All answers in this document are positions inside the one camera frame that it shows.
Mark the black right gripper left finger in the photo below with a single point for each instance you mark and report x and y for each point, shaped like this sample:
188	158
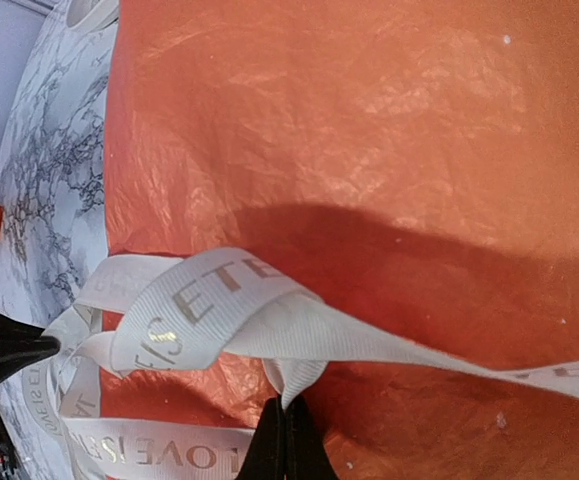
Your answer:
265	458

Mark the grey ringed plate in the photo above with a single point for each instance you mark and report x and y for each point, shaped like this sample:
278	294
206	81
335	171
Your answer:
86	16

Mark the brown orange wrapping paper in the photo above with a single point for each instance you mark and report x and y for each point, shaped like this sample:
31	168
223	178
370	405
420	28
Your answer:
414	163

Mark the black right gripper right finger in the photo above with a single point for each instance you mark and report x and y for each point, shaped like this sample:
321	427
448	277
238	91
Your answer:
305	455

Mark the cream ribbon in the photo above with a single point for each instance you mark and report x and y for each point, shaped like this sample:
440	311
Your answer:
141	312

